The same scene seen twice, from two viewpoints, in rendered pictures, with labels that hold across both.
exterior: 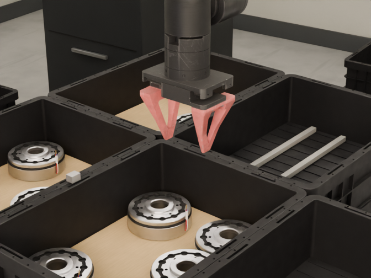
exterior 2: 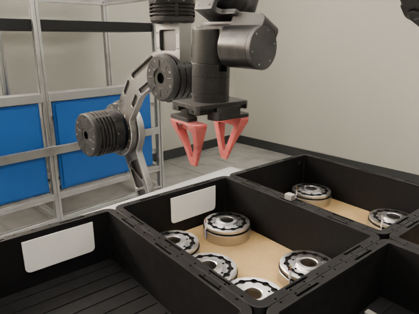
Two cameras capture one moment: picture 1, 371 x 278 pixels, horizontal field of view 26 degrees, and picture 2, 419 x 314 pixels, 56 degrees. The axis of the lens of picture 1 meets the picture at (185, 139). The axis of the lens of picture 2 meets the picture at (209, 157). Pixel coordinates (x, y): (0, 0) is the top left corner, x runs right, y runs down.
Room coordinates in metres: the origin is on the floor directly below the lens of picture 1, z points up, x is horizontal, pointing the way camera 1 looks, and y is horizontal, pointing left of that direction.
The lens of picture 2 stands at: (1.07, -0.59, 1.25)
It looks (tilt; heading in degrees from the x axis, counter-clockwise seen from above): 17 degrees down; 101
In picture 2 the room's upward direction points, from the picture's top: straight up
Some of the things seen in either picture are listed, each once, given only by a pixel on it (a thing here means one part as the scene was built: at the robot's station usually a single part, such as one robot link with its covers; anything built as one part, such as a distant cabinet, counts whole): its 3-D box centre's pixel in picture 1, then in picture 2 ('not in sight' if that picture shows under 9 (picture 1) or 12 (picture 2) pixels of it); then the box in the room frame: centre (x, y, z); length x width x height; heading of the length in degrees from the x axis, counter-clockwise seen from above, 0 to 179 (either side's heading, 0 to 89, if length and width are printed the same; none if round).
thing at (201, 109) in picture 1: (197, 115); (201, 135); (0.94, -0.02, 1.10); 0.07 x 0.07 x 0.09; 51
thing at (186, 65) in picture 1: (187, 59); (210, 88); (0.95, 0.00, 1.17); 0.10 x 0.07 x 0.07; 51
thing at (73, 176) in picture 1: (73, 176); (290, 196); (1.08, 0.17, 0.94); 0.02 x 0.01 x 0.01; 140
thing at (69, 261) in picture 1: (56, 265); (226, 220); (0.95, 0.18, 0.86); 0.05 x 0.05 x 0.01
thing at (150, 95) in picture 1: (176, 108); (218, 132); (0.96, 0.01, 1.10); 0.07 x 0.07 x 0.09; 51
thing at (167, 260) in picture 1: (186, 270); (208, 268); (0.95, 0.00, 0.86); 0.10 x 0.10 x 0.01
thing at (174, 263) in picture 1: (186, 267); (208, 266); (0.95, 0.00, 0.86); 0.05 x 0.05 x 0.01
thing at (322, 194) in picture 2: not in sight; (311, 190); (1.14, 0.41, 0.86); 0.10 x 0.10 x 0.01
